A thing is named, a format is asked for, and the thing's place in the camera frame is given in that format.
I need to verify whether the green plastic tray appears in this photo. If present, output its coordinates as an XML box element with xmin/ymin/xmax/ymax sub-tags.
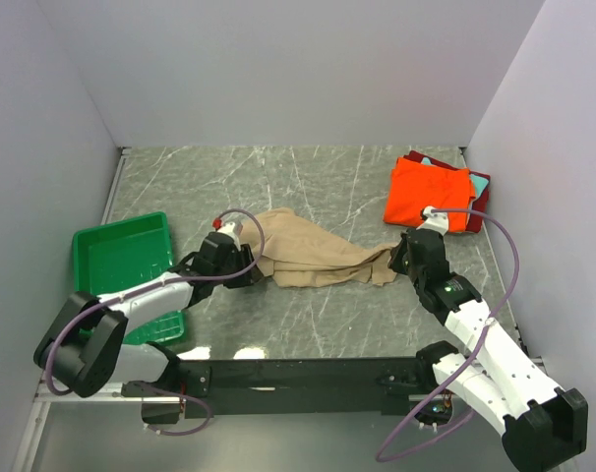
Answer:
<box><xmin>71</xmin><ymin>211</ymin><xmax>188</xmax><ymax>349</ymax></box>

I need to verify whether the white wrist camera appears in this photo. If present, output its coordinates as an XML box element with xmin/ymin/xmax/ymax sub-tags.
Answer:
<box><xmin>418</xmin><ymin>206</ymin><xmax>449</xmax><ymax>236</ymax></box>
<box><xmin>212</xmin><ymin>218</ymin><xmax>243</xmax><ymax>246</ymax></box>

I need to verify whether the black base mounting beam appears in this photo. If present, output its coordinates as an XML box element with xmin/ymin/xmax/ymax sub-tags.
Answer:
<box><xmin>113</xmin><ymin>357</ymin><xmax>438</xmax><ymax>425</ymax></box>

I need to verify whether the teal folded t shirt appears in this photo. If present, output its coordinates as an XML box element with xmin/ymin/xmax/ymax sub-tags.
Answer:
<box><xmin>421</xmin><ymin>157</ymin><xmax>489</xmax><ymax>199</ymax></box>

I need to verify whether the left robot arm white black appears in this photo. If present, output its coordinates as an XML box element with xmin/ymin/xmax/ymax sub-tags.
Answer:
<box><xmin>33</xmin><ymin>231</ymin><xmax>262</xmax><ymax>398</ymax></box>

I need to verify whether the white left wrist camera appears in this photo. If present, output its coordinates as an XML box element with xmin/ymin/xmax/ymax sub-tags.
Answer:
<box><xmin>212</xmin><ymin>218</ymin><xmax>243</xmax><ymax>246</ymax></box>

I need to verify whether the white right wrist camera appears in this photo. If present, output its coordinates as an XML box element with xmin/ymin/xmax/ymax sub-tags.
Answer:
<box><xmin>418</xmin><ymin>206</ymin><xmax>449</xmax><ymax>236</ymax></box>

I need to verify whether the dark red folded t shirt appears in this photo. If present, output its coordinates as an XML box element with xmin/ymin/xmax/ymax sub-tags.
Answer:
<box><xmin>404</xmin><ymin>150</ymin><xmax>491</xmax><ymax>233</ymax></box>

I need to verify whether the beige t shirt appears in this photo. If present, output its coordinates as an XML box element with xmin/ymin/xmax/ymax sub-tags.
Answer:
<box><xmin>240</xmin><ymin>207</ymin><xmax>396</xmax><ymax>288</ymax></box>

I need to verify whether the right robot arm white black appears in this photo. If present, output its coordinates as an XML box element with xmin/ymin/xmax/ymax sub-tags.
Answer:
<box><xmin>388</xmin><ymin>228</ymin><xmax>588</xmax><ymax>471</ymax></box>

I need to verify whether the orange folded t shirt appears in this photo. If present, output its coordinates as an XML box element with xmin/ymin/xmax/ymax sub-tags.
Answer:
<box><xmin>383</xmin><ymin>157</ymin><xmax>476</xmax><ymax>227</ymax></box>

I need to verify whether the aluminium frame rail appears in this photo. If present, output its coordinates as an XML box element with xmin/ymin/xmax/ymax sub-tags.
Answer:
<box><xmin>10</xmin><ymin>383</ymin><xmax>147</xmax><ymax>472</ymax></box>

